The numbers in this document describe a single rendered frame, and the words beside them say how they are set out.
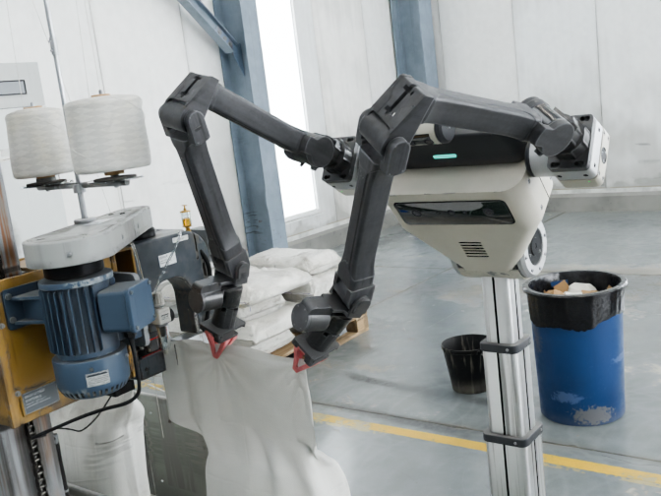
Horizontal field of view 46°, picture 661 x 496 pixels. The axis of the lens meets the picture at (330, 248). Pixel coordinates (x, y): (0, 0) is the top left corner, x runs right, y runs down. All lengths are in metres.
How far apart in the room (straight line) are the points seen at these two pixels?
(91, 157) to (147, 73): 5.63
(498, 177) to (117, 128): 0.83
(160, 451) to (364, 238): 1.51
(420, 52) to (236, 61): 3.31
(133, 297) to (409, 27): 9.11
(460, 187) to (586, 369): 2.13
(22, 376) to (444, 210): 1.01
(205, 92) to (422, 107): 0.52
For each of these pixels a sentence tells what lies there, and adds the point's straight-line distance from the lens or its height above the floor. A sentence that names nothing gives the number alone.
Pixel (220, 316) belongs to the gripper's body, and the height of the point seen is 1.16.
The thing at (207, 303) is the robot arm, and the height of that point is 1.21.
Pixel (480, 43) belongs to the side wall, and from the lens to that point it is 10.29.
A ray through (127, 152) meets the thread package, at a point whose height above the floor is 1.57.
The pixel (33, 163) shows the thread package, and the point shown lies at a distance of 1.91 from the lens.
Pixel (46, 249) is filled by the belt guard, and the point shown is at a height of 1.40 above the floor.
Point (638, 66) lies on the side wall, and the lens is 9.60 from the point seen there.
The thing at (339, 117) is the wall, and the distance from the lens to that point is 9.35.
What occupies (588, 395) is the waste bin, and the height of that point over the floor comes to 0.16.
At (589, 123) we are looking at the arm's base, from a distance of 1.71.
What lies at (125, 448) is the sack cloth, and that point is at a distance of 2.32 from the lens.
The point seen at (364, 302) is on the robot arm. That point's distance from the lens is 1.56.
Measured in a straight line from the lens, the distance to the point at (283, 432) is 1.83.
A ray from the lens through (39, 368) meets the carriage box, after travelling 1.82.
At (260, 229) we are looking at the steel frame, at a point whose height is 0.47.
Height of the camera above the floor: 1.61
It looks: 10 degrees down
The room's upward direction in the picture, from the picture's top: 7 degrees counter-clockwise
